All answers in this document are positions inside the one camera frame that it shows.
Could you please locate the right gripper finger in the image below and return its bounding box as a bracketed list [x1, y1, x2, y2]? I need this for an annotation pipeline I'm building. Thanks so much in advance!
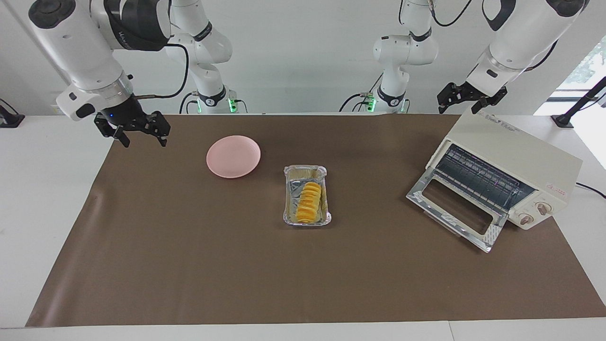
[94, 117, 131, 148]
[142, 112, 171, 146]

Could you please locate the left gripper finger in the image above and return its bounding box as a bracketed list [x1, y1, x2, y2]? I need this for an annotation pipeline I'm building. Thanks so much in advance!
[471, 87, 508, 114]
[437, 83, 467, 114]

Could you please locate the aluminium foil tray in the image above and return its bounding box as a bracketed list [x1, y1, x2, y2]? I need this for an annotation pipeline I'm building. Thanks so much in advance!
[283, 164, 332, 227]

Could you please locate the yellow ridged bread loaf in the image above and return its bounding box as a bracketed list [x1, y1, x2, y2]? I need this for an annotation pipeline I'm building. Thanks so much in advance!
[295, 181, 323, 224]

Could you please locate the white toaster oven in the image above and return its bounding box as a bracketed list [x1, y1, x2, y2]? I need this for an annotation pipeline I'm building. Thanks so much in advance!
[426, 107, 583, 231]

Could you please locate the glass oven door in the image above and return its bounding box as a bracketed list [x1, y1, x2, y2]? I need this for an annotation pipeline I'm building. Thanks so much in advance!
[406, 168, 510, 254]

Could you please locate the pink round plate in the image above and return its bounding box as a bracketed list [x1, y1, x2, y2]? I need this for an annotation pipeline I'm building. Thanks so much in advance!
[206, 135, 262, 179]

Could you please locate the black table clamp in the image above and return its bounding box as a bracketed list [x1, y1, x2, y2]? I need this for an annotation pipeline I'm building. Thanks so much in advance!
[0, 99, 25, 128]

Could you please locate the bright window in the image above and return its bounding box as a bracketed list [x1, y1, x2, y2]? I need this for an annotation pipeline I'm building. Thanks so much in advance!
[556, 36, 606, 90]

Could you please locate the brown table mat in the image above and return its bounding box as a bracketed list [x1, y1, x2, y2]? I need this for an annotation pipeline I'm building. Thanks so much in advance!
[26, 114, 606, 327]

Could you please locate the black arm base cable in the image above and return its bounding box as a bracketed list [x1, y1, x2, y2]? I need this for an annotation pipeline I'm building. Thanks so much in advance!
[339, 92, 375, 113]
[178, 91, 199, 114]

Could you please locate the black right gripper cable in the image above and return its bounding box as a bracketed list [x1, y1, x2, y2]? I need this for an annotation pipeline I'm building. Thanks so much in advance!
[136, 43, 191, 101]

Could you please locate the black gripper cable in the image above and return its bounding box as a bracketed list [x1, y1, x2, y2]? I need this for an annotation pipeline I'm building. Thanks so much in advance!
[521, 40, 560, 72]
[136, 43, 191, 101]

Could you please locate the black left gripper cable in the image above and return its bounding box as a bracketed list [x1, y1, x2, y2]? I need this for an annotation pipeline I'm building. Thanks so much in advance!
[521, 40, 560, 72]

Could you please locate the black camera stand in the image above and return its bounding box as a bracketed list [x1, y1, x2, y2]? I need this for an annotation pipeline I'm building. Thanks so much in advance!
[552, 76, 606, 128]

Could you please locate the metal oven wire rack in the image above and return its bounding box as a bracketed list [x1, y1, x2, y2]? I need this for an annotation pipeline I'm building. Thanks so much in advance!
[435, 144, 536, 215]

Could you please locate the black oven power cable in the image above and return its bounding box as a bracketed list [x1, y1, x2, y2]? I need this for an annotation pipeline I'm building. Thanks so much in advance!
[575, 182, 606, 199]

